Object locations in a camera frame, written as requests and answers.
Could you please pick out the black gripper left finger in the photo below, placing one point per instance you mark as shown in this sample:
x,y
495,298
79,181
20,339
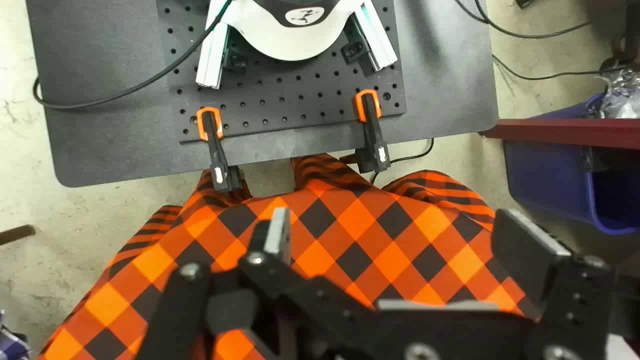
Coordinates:
x,y
279,236

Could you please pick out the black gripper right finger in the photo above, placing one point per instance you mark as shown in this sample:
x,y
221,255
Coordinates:
x,y
533,266

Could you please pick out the blue plastic bin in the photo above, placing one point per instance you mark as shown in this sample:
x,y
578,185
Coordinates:
x,y
553,181

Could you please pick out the orange black checkered tablecloth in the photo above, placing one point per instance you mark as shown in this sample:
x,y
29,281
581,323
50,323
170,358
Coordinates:
x,y
372,227

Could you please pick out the black orange bar clamp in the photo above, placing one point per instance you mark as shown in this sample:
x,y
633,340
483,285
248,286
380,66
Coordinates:
x,y
372,133
216,152

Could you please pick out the dark red shelf board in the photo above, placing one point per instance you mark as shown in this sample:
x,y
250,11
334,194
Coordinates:
x,y
566,133

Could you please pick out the black perforated mounting board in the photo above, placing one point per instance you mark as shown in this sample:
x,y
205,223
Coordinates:
x,y
292,92

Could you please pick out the crumpled silver foil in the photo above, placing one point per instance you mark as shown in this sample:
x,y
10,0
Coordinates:
x,y
623,96

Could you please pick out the brown stick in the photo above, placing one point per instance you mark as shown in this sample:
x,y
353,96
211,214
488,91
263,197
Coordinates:
x,y
17,235

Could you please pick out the purple blue object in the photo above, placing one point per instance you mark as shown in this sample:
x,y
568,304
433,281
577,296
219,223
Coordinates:
x,y
10,340

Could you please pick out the aluminium mounting rail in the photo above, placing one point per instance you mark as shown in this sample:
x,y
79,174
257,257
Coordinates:
x,y
213,61
377,41

